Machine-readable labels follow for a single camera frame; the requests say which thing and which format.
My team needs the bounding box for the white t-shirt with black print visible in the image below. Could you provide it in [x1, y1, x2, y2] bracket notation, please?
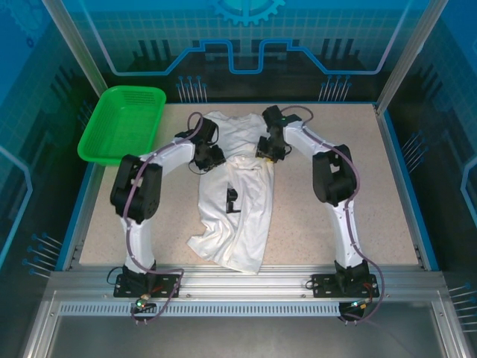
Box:
[186, 110, 276, 276]

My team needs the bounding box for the green plastic basket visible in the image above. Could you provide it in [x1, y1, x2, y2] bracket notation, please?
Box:
[76, 84, 167, 167]

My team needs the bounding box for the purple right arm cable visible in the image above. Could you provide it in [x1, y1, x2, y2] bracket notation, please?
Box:
[279, 105, 389, 324]

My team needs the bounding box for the aluminium mounting rail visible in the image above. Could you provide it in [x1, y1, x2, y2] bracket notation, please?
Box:
[48, 265, 444, 299]

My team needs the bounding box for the aluminium side rail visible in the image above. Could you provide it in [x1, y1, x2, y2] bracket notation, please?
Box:
[373, 104, 429, 271]
[61, 163, 98, 271]

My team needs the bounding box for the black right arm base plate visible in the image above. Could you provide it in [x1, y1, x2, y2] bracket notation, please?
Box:
[311, 274, 380, 298]

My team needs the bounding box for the slotted grey cable duct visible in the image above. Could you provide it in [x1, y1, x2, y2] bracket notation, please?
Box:
[59, 302, 342, 316]

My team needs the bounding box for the aluminium frame post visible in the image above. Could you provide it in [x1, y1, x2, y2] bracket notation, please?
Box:
[41, 0, 124, 115]
[374, 0, 450, 116]

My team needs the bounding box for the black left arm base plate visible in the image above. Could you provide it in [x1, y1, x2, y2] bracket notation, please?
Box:
[113, 274, 183, 298]

